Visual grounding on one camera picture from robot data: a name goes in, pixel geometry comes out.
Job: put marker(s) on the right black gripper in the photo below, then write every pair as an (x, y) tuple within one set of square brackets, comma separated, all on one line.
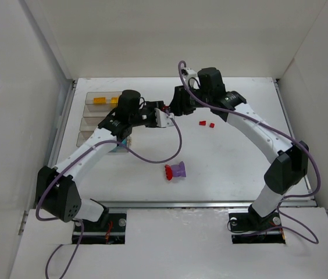
[(178, 99)]

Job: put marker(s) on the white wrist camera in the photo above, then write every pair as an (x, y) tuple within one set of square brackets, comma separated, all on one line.
[(189, 75), (163, 119)]

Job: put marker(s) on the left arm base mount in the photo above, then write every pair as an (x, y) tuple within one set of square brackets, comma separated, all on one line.
[(111, 232)]

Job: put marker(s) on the purple lego vase piece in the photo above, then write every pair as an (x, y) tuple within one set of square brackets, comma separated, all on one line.
[(178, 170)]

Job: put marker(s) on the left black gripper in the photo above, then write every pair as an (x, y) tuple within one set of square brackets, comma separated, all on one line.
[(151, 113)]

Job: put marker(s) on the clear acrylic bin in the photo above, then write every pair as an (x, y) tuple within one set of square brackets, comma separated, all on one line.
[(90, 123), (97, 110), (85, 135), (107, 94)]

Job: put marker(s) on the yellow striped lego brick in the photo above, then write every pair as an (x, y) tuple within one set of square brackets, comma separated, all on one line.
[(99, 100)]

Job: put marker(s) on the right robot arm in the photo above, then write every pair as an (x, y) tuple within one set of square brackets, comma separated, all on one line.
[(288, 159)]

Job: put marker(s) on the aluminium frame rail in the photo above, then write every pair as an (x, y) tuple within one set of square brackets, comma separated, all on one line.
[(178, 204)]

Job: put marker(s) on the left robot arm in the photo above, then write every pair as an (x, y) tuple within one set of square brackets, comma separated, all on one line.
[(57, 187)]

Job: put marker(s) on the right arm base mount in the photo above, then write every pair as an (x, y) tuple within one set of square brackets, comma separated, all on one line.
[(244, 231)]

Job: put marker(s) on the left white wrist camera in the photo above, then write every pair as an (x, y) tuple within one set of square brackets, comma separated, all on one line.
[(163, 119)]

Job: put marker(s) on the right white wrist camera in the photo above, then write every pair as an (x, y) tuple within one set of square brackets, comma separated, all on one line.
[(189, 75)]

